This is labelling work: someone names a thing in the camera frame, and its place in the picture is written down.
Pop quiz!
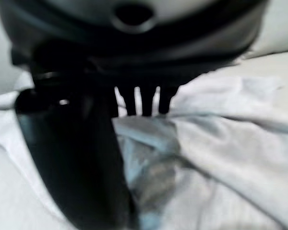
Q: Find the white shirt with blue print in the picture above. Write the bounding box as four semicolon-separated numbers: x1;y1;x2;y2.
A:
0;76;288;230

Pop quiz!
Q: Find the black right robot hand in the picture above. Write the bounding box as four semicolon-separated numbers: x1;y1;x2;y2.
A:
0;0;271;230

